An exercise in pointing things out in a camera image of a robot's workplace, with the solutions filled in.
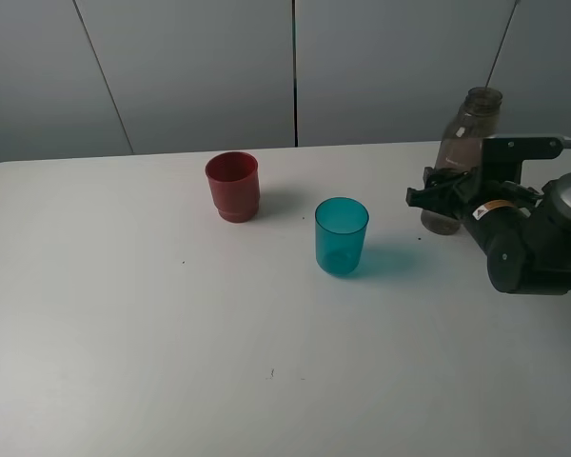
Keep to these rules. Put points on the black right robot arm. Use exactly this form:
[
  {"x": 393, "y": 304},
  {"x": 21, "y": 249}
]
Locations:
[{"x": 550, "y": 273}]

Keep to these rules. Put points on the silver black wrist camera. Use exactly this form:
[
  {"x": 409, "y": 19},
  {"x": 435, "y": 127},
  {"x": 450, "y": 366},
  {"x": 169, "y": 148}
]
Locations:
[{"x": 502, "y": 157}]

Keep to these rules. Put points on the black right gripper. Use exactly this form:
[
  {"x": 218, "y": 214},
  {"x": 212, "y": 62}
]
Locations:
[{"x": 492, "y": 212}]

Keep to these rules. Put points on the smoky translucent water bottle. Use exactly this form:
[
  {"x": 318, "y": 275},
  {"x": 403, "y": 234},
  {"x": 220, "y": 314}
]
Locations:
[{"x": 477, "y": 118}]

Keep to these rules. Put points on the red plastic cup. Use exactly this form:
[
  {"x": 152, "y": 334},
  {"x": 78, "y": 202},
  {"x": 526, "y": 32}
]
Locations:
[{"x": 234, "y": 185}]

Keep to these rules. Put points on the teal translucent plastic cup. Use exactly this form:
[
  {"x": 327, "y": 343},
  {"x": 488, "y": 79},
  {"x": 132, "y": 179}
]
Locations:
[{"x": 340, "y": 228}]

